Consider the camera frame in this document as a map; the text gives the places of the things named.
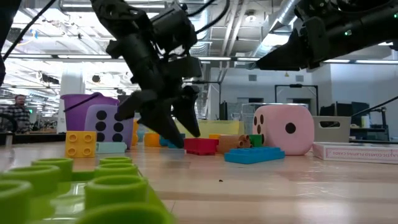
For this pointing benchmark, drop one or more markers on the purple plastic bucket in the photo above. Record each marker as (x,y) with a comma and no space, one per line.
(77,112)

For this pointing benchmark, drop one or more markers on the silver slanted ventilation duct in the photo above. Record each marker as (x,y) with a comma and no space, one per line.
(284,15)

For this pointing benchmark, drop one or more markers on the brown toy brick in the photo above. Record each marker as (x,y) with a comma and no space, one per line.
(231,143)

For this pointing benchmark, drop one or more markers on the red toy brick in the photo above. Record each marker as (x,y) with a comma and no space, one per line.
(201,146)

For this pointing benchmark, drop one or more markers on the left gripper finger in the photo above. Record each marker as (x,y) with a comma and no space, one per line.
(188,112)
(161,124)

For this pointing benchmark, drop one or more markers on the narrow black background frame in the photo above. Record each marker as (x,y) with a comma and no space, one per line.
(295,86)

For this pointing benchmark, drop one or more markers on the long blue toy brick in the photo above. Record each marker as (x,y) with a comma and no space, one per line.
(254,155)

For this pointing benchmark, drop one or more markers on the small yellow toy brick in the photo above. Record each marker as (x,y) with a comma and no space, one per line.
(81,144)

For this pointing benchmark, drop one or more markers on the wide black background frame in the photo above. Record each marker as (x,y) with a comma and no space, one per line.
(211,82)

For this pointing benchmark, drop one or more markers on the long ceiling light strip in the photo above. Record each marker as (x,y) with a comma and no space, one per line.
(84,56)

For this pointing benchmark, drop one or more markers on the grey plastic bin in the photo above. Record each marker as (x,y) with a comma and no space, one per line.
(331,133)

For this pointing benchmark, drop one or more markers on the purple foam die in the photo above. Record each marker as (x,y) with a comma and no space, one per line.
(109,127)

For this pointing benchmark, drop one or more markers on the yellow plastic bin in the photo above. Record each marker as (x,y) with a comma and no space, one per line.
(224,128)

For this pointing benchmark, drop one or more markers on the row of black monitors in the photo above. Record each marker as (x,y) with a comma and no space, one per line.
(360,109)

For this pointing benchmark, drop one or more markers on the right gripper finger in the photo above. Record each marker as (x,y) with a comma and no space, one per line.
(280,59)

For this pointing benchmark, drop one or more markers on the person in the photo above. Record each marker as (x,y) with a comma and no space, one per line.
(18,115)

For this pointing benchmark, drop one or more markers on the light blue toy brick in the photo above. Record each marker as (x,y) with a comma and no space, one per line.
(111,147)

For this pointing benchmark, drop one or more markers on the white building column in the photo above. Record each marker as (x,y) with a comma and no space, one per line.
(73,81)

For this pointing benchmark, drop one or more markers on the lime green toy brick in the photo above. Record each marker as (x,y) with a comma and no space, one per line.
(115,189)

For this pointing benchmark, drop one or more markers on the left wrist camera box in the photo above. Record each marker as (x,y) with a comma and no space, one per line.
(174,28)

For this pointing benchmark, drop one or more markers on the pink playing card box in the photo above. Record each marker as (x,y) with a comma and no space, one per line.
(354,152)

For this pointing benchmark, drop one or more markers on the pink foam die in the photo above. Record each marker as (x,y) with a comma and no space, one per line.
(284,130)

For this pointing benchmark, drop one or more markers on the small green toy brick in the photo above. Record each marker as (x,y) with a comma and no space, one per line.
(255,140)

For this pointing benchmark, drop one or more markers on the black ceiling device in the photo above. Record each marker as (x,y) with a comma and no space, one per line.
(14,35)

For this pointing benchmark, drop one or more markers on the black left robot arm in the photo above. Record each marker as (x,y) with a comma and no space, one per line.
(118,18)

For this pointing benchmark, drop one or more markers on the black right frame rails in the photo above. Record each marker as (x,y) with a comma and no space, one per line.
(382,103)

